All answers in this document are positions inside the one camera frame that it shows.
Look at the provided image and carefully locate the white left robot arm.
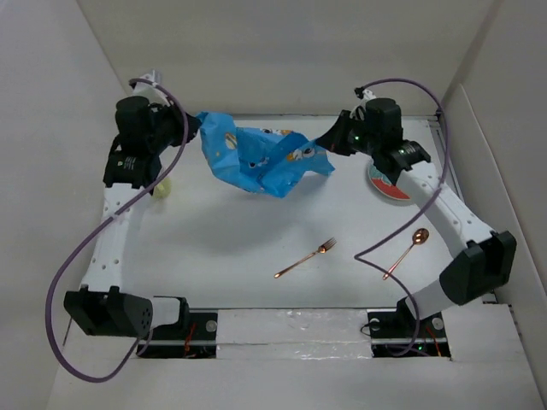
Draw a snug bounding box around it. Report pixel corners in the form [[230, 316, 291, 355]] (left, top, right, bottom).
[[63, 97, 191, 339]]

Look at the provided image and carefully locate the copper fork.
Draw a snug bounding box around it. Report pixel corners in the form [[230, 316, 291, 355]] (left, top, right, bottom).
[[273, 237, 337, 278]]

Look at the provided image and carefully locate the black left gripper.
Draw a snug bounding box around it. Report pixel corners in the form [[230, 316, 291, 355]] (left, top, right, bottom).
[[149, 97, 202, 154]]

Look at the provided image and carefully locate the light green mug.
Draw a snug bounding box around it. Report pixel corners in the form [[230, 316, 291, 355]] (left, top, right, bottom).
[[152, 177, 172, 200]]

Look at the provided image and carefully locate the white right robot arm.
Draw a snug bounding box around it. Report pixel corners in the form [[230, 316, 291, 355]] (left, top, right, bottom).
[[316, 98, 516, 337]]

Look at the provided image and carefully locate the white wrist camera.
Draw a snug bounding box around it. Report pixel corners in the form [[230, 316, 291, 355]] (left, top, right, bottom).
[[129, 69, 162, 100], [350, 87, 376, 120]]

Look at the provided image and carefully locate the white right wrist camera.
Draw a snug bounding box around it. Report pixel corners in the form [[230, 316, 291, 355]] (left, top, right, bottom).
[[350, 87, 376, 120]]

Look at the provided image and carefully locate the blue patterned placemat cloth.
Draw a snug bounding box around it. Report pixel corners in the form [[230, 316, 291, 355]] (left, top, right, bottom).
[[197, 111, 334, 198]]

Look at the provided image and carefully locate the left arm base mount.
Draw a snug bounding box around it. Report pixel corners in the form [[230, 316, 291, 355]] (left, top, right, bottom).
[[136, 309, 219, 360]]

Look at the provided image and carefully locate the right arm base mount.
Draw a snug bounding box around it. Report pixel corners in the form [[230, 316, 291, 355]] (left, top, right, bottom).
[[360, 309, 451, 358]]

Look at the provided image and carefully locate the copper spoon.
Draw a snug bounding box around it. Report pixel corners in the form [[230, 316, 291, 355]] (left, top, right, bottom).
[[382, 227, 430, 280]]

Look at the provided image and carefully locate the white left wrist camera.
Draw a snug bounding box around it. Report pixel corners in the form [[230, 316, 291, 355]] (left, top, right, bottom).
[[129, 69, 162, 100]]

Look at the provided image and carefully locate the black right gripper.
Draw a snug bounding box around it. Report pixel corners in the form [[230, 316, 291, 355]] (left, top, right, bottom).
[[315, 110, 379, 157]]

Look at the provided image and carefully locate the red and teal plate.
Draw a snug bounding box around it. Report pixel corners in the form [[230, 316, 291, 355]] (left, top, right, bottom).
[[365, 162, 410, 207]]

